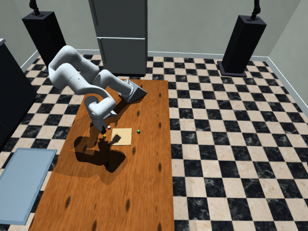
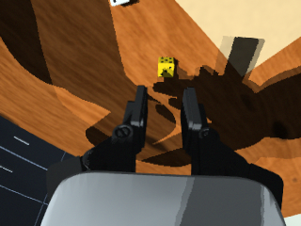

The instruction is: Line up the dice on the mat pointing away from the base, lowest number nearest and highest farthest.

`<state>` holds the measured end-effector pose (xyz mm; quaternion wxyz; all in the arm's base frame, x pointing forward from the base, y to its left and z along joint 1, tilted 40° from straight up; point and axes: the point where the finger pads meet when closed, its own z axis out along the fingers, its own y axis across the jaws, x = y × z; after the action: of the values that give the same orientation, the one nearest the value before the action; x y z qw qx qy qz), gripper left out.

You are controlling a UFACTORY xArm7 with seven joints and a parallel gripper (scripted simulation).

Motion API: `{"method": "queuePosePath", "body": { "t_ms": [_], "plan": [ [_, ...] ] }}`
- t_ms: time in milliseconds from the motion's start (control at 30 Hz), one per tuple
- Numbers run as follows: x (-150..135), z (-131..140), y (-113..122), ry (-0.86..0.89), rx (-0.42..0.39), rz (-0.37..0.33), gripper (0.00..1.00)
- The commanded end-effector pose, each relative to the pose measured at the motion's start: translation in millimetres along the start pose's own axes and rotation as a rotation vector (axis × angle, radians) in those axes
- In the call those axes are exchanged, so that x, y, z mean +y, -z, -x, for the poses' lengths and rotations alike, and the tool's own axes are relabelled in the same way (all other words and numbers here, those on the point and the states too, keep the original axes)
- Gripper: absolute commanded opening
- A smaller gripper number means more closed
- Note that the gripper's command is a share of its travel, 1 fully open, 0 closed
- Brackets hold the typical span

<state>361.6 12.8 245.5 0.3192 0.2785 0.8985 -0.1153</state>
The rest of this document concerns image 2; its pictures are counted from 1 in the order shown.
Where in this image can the yellow die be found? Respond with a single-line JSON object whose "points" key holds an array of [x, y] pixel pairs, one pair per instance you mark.
{"points": [[165, 66]]}

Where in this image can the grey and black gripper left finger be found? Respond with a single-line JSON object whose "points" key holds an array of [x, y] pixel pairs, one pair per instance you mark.
{"points": [[127, 139]]}

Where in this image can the white die with black pips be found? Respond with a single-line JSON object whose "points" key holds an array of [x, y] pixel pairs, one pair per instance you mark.
{"points": [[118, 2]]}

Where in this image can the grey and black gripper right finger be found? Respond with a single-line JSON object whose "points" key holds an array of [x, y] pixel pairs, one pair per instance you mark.
{"points": [[210, 156]]}

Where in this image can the beige mat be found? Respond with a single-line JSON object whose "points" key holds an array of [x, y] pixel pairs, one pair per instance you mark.
{"points": [[247, 32]]}

